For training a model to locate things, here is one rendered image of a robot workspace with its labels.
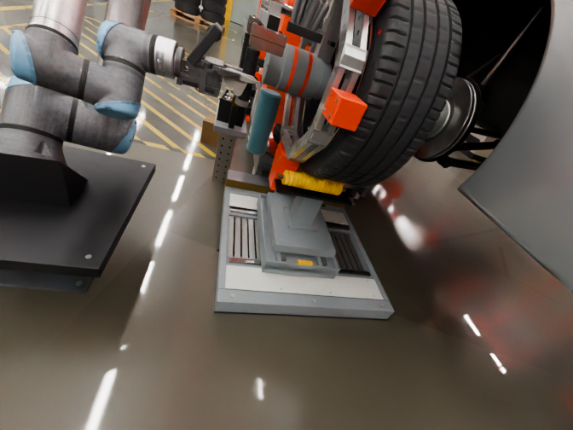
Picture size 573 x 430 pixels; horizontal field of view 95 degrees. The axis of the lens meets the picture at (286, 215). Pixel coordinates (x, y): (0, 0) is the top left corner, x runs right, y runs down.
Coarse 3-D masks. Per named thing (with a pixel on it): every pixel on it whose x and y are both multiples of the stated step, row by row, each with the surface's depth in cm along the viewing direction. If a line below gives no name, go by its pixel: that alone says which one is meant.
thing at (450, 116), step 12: (456, 84) 99; (468, 84) 94; (456, 96) 98; (468, 96) 93; (444, 108) 100; (456, 108) 97; (468, 108) 93; (444, 120) 101; (456, 120) 97; (468, 120) 94; (432, 132) 104; (444, 132) 101; (456, 132) 96; (432, 144) 105; (444, 144) 100; (420, 156) 111; (432, 156) 105
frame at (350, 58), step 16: (320, 0) 90; (352, 16) 66; (368, 16) 67; (320, 32) 100; (352, 32) 65; (304, 48) 105; (352, 48) 65; (336, 64) 67; (352, 64) 66; (336, 80) 68; (352, 80) 68; (288, 96) 113; (288, 112) 113; (320, 112) 73; (288, 128) 112; (320, 128) 75; (288, 144) 100; (304, 144) 82; (320, 144) 80; (304, 160) 96
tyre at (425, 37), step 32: (416, 0) 65; (448, 0) 72; (384, 32) 64; (416, 32) 64; (448, 32) 67; (384, 64) 64; (416, 64) 66; (448, 64) 67; (384, 96) 66; (416, 96) 68; (448, 96) 70; (384, 128) 71; (416, 128) 73; (320, 160) 89; (352, 160) 81; (384, 160) 80
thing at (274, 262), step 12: (264, 204) 147; (264, 216) 139; (264, 228) 132; (264, 240) 122; (264, 252) 117; (276, 252) 118; (264, 264) 114; (276, 264) 114; (288, 264) 116; (300, 264) 117; (312, 264) 118; (324, 264) 121; (336, 264) 126; (312, 276) 124; (324, 276) 125
